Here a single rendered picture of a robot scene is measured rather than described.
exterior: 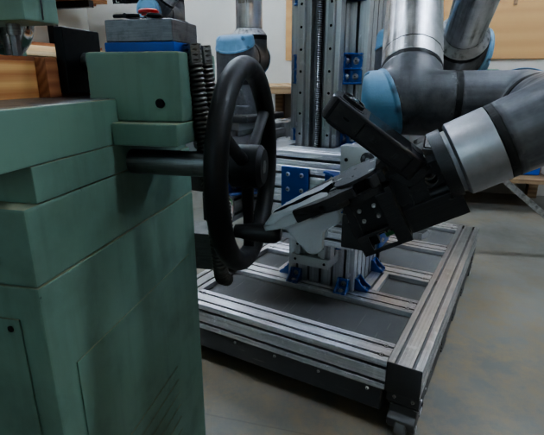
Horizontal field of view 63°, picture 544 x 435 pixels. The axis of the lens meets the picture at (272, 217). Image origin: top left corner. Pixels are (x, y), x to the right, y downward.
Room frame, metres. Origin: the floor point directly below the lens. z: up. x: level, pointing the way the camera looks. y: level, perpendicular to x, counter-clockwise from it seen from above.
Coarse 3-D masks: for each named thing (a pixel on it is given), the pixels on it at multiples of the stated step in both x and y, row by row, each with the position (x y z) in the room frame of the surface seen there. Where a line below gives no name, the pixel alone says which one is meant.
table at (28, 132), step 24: (0, 120) 0.42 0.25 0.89; (24, 120) 0.45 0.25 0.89; (48, 120) 0.49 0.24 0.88; (72, 120) 0.52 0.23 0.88; (96, 120) 0.57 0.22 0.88; (192, 120) 0.64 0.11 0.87; (0, 144) 0.42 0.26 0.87; (24, 144) 0.45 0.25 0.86; (48, 144) 0.48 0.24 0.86; (72, 144) 0.52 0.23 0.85; (96, 144) 0.56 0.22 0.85; (120, 144) 0.60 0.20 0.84; (144, 144) 0.59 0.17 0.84; (168, 144) 0.58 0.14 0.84; (0, 168) 0.41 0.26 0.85
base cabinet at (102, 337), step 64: (128, 256) 0.61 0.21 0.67; (192, 256) 0.84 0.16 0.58; (0, 320) 0.44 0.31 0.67; (64, 320) 0.46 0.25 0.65; (128, 320) 0.59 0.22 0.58; (192, 320) 0.81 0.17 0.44; (0, 384) 0.44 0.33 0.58; (64, 384) 0.45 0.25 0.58; (128, 384) 0.57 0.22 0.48; (192, 384) 0.79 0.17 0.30
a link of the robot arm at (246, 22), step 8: (240, 0) 1.53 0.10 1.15; (248, 0) 1.52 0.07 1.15; (256, 0) 1.53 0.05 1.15; (240, 8) 1.53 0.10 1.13; (248, 8) 1.52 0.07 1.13; (256, 8) 1.53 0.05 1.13; (240, 16) 1.53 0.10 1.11; (248, 16) 1.52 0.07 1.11; (256, 16) 1.53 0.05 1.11; (240, 24) 1.53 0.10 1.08; (248, 24) 1.52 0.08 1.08; (256, 24) 1.53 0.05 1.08; (240, 32) 1.52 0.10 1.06; (248, 32) 1.51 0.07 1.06; (256, 32) 1.52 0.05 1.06; (264, 32) 1.56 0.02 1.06; (256, 40) 1.51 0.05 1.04; (264, 40) 1.54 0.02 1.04; (264, 48) 1.54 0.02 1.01; (264, 56) 1.53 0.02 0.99; (264, 64) 1.54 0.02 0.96
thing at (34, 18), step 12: (0, 0) 0.64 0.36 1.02; (12, 0) 0.64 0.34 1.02; (24, 0) 0.64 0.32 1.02; (36, 0) 0.66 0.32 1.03; (48, 0) 0.69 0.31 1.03; (0, 12) 0.64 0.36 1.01; (12, 12) 0.64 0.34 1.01; (24, 12) 0.64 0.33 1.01; (36, 12) 0.66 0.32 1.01; (48, 12) 0.68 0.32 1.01; (0, 24) 0.69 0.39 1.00; (12, 24) 0.67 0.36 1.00; (24, 24) 0.69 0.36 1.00; (36, 24) 0.69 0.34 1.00; (48, 24) 0.69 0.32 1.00
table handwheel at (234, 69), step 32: (256, 64) 0.61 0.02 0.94; (224, 96) 0.51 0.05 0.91; (256, 96) 0.68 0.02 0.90; (224, 128) 0.49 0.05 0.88; (256, 128) 0.67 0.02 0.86; (128, 160) 0.63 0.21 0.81; (160, 160) 0.62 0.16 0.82; (192, 160) 0.61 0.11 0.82; (224, 160) 0.48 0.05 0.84; (256, 160) 0.58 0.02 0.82; (224, 192) 0.47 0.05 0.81; (224, 224) 0.47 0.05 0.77; (224, 256) 0.50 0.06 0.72; (256, 256) 0.60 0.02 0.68
